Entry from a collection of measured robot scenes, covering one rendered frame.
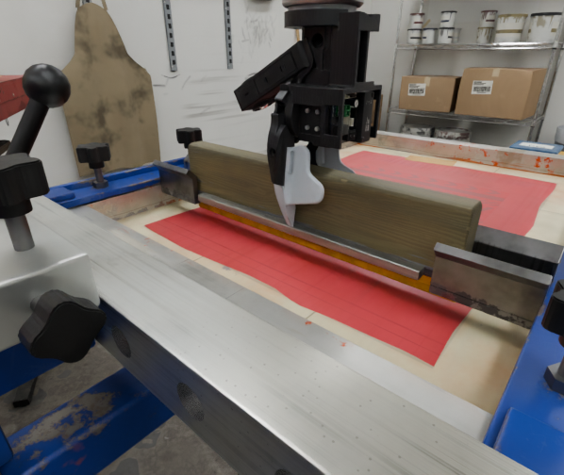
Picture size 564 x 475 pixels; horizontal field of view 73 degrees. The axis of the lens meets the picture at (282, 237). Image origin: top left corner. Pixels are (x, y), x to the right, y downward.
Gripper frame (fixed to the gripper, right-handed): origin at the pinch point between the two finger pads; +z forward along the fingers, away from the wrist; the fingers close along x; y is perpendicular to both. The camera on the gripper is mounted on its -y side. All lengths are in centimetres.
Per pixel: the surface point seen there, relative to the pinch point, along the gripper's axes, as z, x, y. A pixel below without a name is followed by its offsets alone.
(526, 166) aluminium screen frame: 4, 57, 14
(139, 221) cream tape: 5.3, -8.8, -22.3
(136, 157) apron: 41, 83, -192
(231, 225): 5.3, -1.0, -11.3
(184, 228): 5.3, -5.9, -15.6
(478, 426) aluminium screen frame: 1.7, -15.7, 24.9
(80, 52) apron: -17, 64, -195
